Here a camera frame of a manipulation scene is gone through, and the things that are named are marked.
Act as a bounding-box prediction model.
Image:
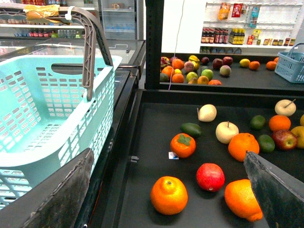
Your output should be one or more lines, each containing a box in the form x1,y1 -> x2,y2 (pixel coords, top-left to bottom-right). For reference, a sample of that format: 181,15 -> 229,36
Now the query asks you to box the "orange persimmon green calyx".
170,133 -> 196,158

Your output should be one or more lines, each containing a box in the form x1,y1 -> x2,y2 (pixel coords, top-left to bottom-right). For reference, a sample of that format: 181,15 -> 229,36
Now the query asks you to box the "black fruit shelf tray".
90,89 -> 304,228

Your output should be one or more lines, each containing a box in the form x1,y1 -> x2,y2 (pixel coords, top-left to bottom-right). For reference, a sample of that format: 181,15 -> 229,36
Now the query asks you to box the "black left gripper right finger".
244,152 -> 304,228

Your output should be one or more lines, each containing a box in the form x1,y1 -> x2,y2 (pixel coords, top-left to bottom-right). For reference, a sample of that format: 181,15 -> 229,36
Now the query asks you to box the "orange tangerine front left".
150,176 -> 188,215

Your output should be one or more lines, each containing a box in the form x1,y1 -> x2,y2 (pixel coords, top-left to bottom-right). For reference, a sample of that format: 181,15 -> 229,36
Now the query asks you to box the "grey-brown basket handle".
0,3 -> 114,101

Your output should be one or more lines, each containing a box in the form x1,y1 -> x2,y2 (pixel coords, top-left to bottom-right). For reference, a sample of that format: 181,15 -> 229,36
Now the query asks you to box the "small orange back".
269,115 -> 291,132

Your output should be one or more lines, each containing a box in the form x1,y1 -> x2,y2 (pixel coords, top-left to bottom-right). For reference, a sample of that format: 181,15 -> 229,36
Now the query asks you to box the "white apple middle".
215,121 -> 239,144

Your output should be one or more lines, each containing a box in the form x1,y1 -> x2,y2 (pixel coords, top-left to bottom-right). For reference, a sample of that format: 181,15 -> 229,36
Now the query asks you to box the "white apple back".
275,99 -> 296,117

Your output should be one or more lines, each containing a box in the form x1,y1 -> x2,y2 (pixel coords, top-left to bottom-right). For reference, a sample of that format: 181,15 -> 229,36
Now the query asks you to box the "green lime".
257,134 -> 275,153
250,115 -> 266,130

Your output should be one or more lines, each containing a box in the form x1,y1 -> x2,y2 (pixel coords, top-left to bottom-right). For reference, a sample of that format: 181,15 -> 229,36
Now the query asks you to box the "dark green avocado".
180,123 -> 203,138

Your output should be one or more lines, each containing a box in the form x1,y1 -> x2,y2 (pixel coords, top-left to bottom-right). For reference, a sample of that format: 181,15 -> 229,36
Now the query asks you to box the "yellow orange apple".
291,126 -> 304,149

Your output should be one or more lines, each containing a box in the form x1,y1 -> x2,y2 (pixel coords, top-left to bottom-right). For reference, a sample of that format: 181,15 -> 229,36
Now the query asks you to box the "orange tangerine front right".
224,179 -> 263,222

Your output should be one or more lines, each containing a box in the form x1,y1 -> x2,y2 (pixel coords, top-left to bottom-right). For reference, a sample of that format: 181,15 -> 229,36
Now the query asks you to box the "green lime front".
257,134 -> 275,153

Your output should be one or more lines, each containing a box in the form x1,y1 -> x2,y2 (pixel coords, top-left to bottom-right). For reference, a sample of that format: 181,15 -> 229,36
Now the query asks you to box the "white pear with stem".
197,104 -> 217,122

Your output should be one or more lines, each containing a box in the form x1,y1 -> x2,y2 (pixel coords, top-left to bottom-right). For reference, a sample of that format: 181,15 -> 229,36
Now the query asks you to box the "glass top freezer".
0,37 -> 146,69

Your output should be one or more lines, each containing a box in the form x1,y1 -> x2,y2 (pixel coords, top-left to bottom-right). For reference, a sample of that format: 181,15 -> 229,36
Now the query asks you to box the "black shelf upright post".
145,0 -> 164,89

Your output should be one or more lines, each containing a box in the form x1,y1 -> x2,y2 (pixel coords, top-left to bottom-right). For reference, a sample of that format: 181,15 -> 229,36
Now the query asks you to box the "large orange middle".
228,133 -> 260,162

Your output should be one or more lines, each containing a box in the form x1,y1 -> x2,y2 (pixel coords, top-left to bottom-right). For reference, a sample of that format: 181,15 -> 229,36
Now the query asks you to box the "blue plastic basket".
275,43 -> 304,84

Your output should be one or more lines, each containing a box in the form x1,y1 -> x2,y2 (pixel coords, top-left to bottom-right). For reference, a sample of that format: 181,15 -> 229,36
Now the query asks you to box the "white apple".
215,121 -> 239,144
275,99 -> 296,117

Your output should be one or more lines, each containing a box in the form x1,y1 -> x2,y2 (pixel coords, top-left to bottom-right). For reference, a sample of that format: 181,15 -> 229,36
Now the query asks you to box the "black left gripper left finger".
0,148 -> 94,228

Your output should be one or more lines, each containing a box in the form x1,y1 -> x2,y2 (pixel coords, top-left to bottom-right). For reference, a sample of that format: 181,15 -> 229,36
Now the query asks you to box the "red apple front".
196,163 -> 225,192

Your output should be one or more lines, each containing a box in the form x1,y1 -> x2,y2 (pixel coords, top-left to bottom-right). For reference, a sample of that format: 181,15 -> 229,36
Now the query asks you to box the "orange tangerine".
224,179 -> 263,222
150,176 -> 188,215

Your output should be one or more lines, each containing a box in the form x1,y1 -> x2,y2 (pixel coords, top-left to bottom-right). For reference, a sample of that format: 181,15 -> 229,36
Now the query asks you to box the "black rear fruit shelf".
159,55 -> 304,96

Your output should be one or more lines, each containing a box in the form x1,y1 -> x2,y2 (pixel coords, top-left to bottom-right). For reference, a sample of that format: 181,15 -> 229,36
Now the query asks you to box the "red yellow apple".
272,130 -> 297,151

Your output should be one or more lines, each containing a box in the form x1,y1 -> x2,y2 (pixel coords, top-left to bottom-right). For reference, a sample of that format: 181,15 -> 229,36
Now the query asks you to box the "small white blue tag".
168,152 -> 179,160

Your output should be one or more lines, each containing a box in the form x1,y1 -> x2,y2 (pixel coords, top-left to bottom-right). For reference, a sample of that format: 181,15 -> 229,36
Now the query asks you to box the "mint green plastic basket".
0,55 -> 122,208

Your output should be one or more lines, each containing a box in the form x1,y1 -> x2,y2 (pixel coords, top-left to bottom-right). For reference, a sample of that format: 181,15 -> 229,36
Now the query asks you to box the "yellow tape on handle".
23,4 -> 60,23

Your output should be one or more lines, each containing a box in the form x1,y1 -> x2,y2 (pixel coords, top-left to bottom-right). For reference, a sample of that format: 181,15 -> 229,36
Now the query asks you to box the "green lime back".
250,115 -> 266,130

